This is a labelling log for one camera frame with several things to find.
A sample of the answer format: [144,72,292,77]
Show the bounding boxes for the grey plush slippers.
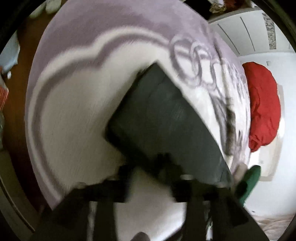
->
[29,0,62,19]

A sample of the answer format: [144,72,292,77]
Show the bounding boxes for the purple white floral blanket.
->
[24,0,252,241]

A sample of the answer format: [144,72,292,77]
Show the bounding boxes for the red pillow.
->
[242,62,281,152]

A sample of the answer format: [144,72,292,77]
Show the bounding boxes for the grey plastic package bag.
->
[0,32,20,74]

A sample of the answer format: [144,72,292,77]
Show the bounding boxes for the black leather jacket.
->
[105,63,233,187]

